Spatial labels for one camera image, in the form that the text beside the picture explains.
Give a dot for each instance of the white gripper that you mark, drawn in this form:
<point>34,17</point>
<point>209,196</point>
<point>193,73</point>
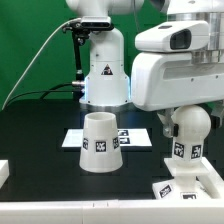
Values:
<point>166,73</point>

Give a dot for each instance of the white lamp bulb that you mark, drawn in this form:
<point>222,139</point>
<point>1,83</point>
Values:
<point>194,125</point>

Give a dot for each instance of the white square lamp base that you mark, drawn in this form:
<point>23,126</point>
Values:
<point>184,184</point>

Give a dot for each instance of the white conical lamp shade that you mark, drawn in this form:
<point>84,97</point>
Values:
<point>100,150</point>

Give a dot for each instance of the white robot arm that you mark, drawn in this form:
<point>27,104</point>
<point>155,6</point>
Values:
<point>106,84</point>

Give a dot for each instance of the white marker tag sheet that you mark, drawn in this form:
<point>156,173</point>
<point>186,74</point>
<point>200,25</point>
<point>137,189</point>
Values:
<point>127,137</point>

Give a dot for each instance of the white L-shaped fence wall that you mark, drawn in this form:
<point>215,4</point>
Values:
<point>209,211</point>

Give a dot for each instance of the black camera on stand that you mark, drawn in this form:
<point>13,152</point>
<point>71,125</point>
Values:
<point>81,29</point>

